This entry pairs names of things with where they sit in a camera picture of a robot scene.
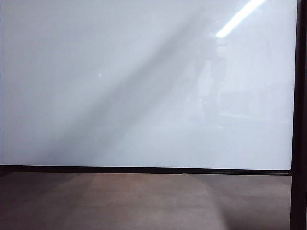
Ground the white board with black frame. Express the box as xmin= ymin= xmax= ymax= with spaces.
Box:
xmin=0 ymin=0 xmax=298 ymax=176

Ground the black vertical stand post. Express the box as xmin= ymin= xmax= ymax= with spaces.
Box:
xmin=289 ymin=0 xmax=307 ymax=230

